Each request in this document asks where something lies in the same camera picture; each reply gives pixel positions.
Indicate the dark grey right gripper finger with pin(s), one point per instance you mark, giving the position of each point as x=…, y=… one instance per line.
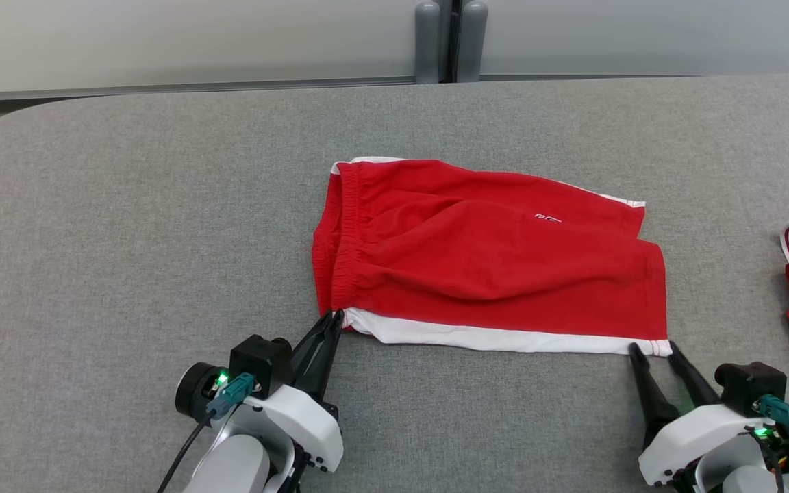
x=651, y=400
x=694, y=383

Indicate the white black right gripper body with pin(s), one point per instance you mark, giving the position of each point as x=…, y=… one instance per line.
x=696, y=431

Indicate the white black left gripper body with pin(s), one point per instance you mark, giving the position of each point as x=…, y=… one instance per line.
x=298, y=418

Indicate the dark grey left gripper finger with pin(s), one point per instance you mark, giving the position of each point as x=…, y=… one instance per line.
x=309, y=359
x=331, y=363

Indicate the red shorts white side band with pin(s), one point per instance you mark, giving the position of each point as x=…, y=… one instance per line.
x=490, y=274

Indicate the grey fabric sofa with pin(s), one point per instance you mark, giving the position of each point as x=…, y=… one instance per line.
x=161, y=239

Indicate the grey baseboard strip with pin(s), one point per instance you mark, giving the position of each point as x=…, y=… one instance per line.
x=161, y=87
x=572, y=75

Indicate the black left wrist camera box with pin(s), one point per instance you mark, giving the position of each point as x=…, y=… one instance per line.
x=261, y=359

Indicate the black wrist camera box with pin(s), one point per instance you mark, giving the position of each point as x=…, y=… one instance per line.
x=261, y=359
x=750, y=383

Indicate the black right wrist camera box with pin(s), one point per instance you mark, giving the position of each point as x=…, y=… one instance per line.
x=750, y=383

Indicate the grey cylindrical post bumper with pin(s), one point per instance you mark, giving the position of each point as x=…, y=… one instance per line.
x=427, y=41
x=472, y=41

